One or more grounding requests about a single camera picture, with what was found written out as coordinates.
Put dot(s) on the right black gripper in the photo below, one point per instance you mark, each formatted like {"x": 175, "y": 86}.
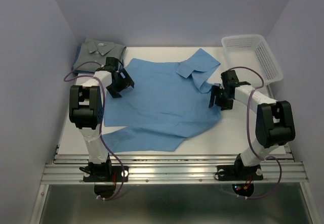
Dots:
{"x": 215, "y": 89}

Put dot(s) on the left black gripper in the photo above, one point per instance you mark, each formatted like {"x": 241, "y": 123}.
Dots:
{"x": 125, "y": 83}

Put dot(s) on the light blue long sleeve shirt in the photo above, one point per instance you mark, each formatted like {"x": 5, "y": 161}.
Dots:
{"x": 168, "y": 104}

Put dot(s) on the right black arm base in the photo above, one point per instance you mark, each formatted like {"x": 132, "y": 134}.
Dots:
{"x": 227, "y": 173}

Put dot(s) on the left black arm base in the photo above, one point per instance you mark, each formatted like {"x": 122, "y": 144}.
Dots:
{"x": 116, "y": 175}

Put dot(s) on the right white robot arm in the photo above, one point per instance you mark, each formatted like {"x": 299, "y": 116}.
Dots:
{"x": 269, "y": 122}

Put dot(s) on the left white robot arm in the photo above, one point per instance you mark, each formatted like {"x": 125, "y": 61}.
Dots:
{"x": 87, "y": 101}

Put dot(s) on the folded grey shirt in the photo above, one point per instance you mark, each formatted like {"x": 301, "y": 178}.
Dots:
{"x": 98, "y": 54}

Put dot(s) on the white plastic basket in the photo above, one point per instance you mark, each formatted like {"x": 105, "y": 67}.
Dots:
{"x": 252, "y": 51}

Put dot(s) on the aluminium rail frame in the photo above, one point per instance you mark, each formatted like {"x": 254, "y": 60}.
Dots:
{"x": 194, "y": 161}

